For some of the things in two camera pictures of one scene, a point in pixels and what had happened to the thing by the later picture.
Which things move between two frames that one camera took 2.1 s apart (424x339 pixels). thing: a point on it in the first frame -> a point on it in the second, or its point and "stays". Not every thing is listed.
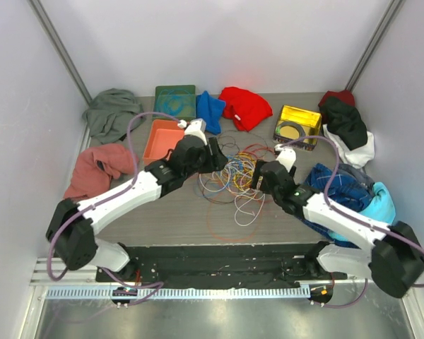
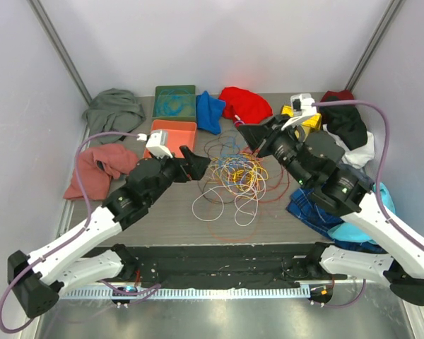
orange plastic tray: (164, 136) stays
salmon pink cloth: (95, 168) stays
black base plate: (210, 265) stays
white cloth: (358, 157) stays
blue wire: (225, 174) -> (232, 162)
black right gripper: (257, 173) -> (257, 135)
